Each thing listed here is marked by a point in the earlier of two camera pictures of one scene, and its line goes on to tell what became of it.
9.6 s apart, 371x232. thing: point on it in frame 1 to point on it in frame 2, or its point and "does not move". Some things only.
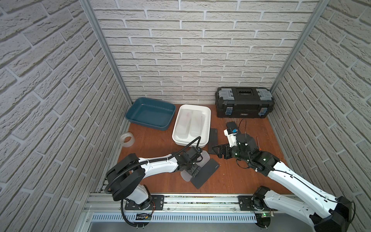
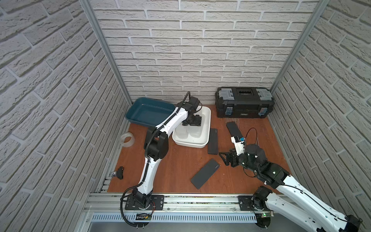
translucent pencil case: (183, 127) does not move
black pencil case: (231, 124) does not move
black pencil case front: (205, 173) does not move
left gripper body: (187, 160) to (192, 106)
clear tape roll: (128, 139) does not move
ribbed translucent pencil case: (187, 177) to (194, 131)
